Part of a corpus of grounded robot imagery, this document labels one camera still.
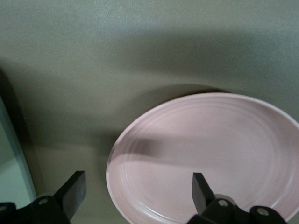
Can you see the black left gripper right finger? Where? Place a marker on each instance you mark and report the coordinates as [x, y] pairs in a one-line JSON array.
[[201, 196]]

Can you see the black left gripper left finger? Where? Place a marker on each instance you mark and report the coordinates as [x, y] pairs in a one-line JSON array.
[[72, 196]]

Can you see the pink plate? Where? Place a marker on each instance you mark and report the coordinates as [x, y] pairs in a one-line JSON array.
[[210, 151]]

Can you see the brown table cover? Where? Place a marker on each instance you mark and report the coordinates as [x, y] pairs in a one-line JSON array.
[[116, 70]]

